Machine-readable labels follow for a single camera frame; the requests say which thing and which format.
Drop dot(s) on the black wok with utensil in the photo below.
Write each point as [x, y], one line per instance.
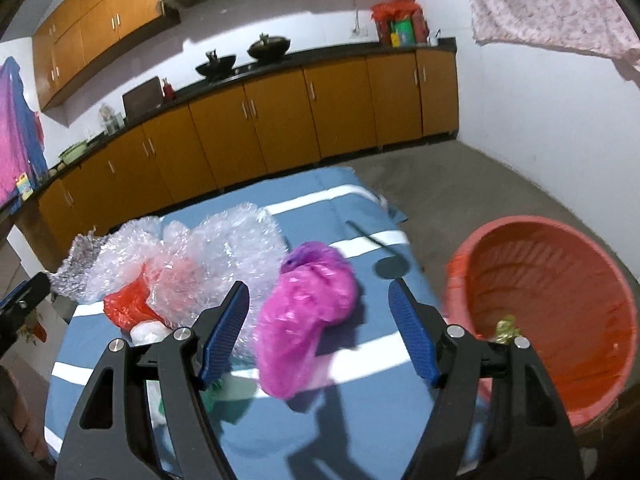
[216, 66]

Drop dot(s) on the white flower-decal cabinet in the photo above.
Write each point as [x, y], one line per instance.
[19, 263]

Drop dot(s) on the red plastic basket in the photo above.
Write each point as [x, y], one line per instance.
[566, 295]

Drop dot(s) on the lower wooden kitchen cabinets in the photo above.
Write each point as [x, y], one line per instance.
[310, 107]

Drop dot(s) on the wooden kitchen cabinets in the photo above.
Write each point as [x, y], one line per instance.
[310, 107]
[80, 37]

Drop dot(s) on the pink plastic bag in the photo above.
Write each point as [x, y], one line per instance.
[316, 289]

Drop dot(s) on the dark cutting board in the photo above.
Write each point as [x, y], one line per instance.
[143, 99]

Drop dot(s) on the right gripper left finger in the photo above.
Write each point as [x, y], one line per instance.
[110, 434]

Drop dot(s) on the orange plastic bag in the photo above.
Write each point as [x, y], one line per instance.
[127, 307]

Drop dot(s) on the yellow detergent bottle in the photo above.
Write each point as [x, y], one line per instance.
[23, 186]

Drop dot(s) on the upper wooden kitchen cabinets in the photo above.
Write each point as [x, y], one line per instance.
[80, 37]

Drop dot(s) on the white plastic bag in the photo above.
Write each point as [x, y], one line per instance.
[148, 332]

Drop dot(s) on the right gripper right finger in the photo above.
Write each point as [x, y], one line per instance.
[527, 434]

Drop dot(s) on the pink floral hanging cloth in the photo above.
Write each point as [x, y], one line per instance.
[598, 27]

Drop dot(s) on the dark green plastic bag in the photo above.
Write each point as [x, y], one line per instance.
[228, 388]

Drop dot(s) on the black wok with lid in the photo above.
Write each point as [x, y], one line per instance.
[268, 49]

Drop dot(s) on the blue music-note table cloth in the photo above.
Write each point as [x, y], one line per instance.
[363, 413]

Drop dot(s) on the green bowl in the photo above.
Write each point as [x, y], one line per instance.
[73, 152]

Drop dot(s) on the orange bag with groceries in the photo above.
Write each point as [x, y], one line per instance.
[400, 23]

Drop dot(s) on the glass jar with bag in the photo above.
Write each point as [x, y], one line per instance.
[112, 121]

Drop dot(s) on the clear bubble wrap sheet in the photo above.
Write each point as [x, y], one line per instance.
[190, 269]

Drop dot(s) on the green paw-print plastic bag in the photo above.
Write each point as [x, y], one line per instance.
[507, 330]

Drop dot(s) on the red bottle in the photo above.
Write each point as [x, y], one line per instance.
[168, 91]

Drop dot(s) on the magenta blue hanging cloth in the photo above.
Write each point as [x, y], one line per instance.
[22, 139]

